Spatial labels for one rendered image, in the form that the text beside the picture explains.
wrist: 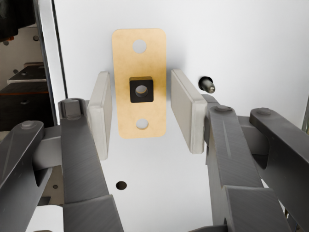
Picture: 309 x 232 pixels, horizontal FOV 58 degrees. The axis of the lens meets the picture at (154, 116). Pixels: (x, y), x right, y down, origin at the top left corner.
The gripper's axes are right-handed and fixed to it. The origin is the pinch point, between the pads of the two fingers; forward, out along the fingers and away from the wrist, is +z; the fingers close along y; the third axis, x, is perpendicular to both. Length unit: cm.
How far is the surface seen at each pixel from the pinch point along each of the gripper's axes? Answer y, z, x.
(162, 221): 1.6, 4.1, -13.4
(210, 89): 4.9, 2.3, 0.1
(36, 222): -9.8, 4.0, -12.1
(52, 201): -19, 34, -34
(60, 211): -7.5, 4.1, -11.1
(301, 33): 12.1, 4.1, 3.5
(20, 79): -16.1, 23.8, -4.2
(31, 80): -14.6, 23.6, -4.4
